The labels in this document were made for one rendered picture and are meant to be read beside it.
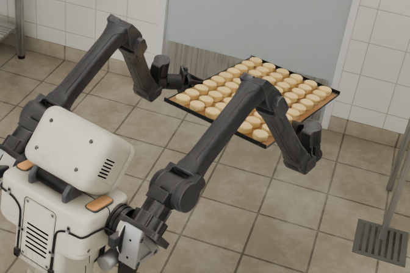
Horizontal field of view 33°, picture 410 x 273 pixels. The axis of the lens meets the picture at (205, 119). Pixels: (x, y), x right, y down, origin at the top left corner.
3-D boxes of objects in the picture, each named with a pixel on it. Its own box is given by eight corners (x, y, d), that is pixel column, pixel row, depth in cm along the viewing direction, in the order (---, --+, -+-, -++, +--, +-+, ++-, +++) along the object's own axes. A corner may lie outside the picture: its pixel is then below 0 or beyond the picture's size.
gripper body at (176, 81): (182, 90, 257) (161, 89, 255) (185, 65, 252) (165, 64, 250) (184, 99, 251) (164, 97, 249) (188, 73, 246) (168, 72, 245)
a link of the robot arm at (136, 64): (105, 33, 207) (135, 49, 205) (116, 19, 209) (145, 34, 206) (131, 94, 247) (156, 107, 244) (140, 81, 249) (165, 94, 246)
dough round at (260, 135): (259, 133, 227) (260, 127, 226) (270, 140, 224) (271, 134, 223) (248, 136, 224) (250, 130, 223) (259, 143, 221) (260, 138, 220)
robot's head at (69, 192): (60, 226, 162) (64, 191, 158) (22, 203, 167) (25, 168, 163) (81, 214, 168) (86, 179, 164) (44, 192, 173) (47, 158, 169)
